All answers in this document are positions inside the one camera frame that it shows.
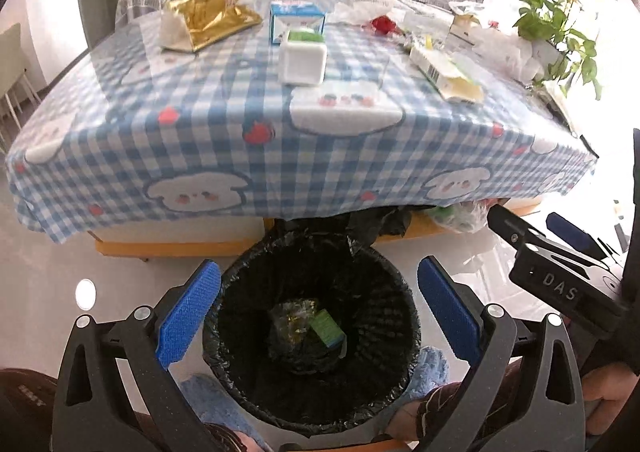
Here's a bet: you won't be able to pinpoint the clear wrapper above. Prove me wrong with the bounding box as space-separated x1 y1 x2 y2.
267 299 322 349

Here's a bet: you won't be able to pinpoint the white yellow box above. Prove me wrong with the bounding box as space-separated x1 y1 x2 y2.
410 39 485 104

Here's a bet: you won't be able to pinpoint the wooden table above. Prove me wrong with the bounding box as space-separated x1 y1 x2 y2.
95 197 543 261

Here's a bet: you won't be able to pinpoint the blue fuzzy slipper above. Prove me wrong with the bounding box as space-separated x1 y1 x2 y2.
179 374 236 433
417 347 452 387

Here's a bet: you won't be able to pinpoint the blue checked printed tablecloth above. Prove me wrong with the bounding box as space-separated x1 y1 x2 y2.
5 7 598 245

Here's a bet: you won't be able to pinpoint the brown plaid trousers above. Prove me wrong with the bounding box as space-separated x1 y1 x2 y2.
0 367 508 452

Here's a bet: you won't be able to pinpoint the white chair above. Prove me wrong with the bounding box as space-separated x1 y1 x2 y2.
0 22 43 133

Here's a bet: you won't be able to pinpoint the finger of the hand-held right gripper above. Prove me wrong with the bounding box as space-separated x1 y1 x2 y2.
546 212 610 262
487 204 551 253

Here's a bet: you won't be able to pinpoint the green plastic bag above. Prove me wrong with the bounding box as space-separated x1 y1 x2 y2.
430 202 488 234

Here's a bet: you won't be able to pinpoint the red wrapper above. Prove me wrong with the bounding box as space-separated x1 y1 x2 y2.
371 16 402 37

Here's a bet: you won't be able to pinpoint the black plastic bag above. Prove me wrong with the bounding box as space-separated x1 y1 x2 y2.
350 206 413 245

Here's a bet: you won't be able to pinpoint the gold foil bag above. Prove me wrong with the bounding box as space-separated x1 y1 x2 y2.
160 0 263 53

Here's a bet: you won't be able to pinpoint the round bin with black liner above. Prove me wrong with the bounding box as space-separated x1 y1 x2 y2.
202 227 422 430

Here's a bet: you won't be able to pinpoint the clear plastic wrap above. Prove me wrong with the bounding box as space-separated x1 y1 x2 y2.
400 12 453 53

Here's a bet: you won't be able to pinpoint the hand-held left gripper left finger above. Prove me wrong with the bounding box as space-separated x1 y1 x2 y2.
52 259 226 452

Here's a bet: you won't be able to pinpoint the green potted plant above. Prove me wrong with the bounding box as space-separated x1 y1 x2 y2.
515 0 603 100

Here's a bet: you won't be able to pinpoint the small green box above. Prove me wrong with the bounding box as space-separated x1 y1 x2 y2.
310 310 347 348

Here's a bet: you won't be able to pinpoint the person's right hand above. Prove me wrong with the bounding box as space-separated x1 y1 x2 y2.
582 364 640 435

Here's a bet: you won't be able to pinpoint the blue and white carton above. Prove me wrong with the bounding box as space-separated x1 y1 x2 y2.
270 1 327 45

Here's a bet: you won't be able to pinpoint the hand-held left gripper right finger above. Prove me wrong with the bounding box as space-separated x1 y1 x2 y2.
415 256 588 452

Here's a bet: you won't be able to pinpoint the white box with green lid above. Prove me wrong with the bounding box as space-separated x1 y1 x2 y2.
278 29 328 85

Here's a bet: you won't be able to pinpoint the small cardboard box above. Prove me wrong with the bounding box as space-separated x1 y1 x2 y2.
449 14 482 45

